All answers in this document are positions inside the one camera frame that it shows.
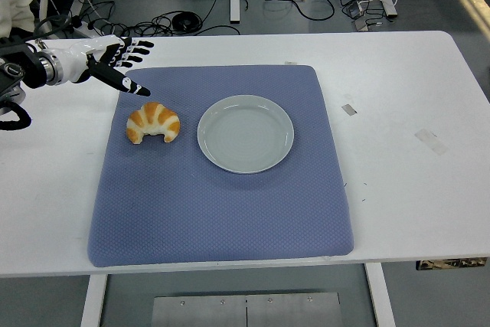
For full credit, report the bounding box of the large clear tape strip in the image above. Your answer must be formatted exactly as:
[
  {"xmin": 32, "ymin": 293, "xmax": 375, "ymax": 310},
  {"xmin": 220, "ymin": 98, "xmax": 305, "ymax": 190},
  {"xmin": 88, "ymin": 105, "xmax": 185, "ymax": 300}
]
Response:
[{"xmin": 414, "ymin": 128, "xmax": 449, "ymax": 156}]

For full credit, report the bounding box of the white power strip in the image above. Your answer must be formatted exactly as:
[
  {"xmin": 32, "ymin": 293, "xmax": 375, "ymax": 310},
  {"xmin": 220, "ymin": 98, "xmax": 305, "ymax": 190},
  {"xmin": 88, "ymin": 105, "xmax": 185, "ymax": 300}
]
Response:
[{"xmin": 71, "ymin": 20, "xmax": 96, "ymax": 39}]

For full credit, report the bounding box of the blue quilted mat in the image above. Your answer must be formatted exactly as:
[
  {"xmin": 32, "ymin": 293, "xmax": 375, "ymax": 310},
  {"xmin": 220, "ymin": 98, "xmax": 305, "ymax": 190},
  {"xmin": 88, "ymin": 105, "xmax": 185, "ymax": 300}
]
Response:
[{"xmin": 87, "ymin": 65, "xmax": 354, "ymax": 269}]

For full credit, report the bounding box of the croissant bread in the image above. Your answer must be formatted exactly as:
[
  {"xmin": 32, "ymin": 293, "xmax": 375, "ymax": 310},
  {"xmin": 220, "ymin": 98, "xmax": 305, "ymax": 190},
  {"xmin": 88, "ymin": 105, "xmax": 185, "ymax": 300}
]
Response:
[{"xmin": 126, "ymin": 101, "xmax": 181, "ymax": 145}]

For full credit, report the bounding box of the grey round plate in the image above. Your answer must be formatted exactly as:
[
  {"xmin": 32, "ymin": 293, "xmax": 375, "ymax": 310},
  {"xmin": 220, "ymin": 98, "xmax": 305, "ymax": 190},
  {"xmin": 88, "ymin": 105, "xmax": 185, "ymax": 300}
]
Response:
[{"xmin": 197, "ymin": 94, "xmax": 296, "ymax": 175}]

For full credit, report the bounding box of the white table leg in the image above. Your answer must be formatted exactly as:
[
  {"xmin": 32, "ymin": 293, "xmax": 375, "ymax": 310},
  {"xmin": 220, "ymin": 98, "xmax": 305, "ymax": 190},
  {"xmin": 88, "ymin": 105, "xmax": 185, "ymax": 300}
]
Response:
[
  {"xmin": 79, "ymin": 273, "xmax": 109, "ymax": 327},
  {"xmin": 363, "ymin": 263, "xmax": 397, "ymax": 327}
]

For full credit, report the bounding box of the black coiled cable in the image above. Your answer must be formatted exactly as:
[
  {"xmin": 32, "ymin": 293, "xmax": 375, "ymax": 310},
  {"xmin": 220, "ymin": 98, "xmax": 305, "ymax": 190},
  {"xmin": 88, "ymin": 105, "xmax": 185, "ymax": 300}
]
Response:
[{"xmin": 171, "ymin": 12, "xmax": 203, "ymax": 33}]

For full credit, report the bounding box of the grey metal plate with screws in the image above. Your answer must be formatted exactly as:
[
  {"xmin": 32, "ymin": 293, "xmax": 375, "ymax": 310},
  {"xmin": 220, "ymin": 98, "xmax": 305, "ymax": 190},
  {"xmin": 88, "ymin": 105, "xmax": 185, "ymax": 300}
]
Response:
[{"xmin": 151, "ymin": 292, "xmax": 342, "ymax": 327}]

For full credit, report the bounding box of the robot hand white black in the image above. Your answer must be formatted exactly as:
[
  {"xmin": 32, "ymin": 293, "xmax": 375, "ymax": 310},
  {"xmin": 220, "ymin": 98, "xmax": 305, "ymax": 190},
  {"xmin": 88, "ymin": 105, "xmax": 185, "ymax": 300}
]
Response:
[{"xmin": 60, "ymin": 34, "xmax": 155, "ymax": 97}]

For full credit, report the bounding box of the grey power adapter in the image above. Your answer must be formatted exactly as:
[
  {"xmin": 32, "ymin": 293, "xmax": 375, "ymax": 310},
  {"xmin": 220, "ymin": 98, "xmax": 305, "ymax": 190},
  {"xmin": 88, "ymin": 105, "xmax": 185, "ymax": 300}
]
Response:
[{"xmin": 345, "ymin": 2, "xmax": 365, "ymax": 20}]

